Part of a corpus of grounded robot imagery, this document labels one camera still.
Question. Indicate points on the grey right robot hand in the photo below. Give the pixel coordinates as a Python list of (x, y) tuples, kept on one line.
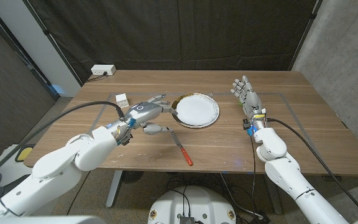
[(253, 104)]

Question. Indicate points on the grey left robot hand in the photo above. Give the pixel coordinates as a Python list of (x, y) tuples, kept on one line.
[(145, 110)]

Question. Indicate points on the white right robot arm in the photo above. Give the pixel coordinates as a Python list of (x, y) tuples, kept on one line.
[(278, 174)]

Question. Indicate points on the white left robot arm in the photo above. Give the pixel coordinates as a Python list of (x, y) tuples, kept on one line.
[(57, 168)]

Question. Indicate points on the gold plate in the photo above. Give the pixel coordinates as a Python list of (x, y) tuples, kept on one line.
[(182, 124)]

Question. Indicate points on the white paper plate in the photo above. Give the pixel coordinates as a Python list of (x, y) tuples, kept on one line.
[(197, 110)]

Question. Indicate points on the small white box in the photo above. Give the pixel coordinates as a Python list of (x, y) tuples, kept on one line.
[(122, 101)]

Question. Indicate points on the white power strip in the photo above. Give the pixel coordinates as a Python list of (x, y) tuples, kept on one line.
[(102, 69)]

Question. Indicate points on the black round floor object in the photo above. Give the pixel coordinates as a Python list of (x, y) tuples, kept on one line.
[(132, 176)]

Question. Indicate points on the grey table leg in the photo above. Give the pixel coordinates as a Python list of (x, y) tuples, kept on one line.
[(273, 196), (113, 189)]

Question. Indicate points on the black curtain backdrop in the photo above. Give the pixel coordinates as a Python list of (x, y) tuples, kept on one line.
[(179, 31)]

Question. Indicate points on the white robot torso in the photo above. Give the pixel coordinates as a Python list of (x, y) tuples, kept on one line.
[(197, 202)]

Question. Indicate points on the white cart with yellow pad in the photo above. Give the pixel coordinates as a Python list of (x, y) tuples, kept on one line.
[(25, 153)]

